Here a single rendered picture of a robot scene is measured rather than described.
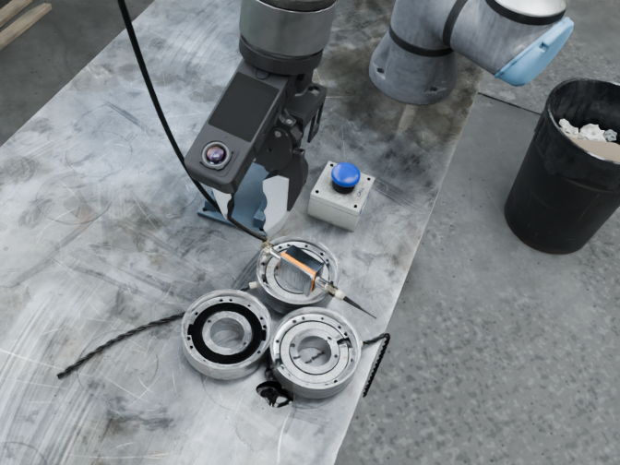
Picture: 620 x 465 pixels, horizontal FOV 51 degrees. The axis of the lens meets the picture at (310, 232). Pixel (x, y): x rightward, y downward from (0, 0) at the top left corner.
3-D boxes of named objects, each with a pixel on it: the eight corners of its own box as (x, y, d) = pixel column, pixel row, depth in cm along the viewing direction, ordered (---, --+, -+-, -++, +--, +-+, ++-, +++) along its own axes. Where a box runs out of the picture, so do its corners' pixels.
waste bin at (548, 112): (591, 280, 193) (671, 184, 160) (482, 239, 198) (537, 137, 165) (604, 202, 214) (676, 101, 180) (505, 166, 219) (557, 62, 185)
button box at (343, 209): (353, 232, 91) (359, 210, 88) (306, 214, 92) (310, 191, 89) (372, 194, 96) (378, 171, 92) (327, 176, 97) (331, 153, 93)
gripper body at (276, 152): (319, 137, 66) (344, 29, 58) (286, 185, 60) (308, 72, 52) (251, 112, 67) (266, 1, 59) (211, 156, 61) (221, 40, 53)
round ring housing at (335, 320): (281, 413, 74) (284, 399, 71) (257, 334, 80) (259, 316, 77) (367, 391, 77) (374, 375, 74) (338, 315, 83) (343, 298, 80)
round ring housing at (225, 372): (175, 382, 75) (174, 365, 72) (188, 304, 82) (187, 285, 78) (268, 387, 76) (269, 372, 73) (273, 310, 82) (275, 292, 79)
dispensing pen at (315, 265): (378, 318, 80) (268, 248, 84) (385, 300, 77) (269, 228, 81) (369, 331, 79) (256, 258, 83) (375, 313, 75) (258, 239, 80)
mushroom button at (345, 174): (349, 209, 91) (355, 185, 87) (322, 199, 91) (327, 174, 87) (359, 190, 93) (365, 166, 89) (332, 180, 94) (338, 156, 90)
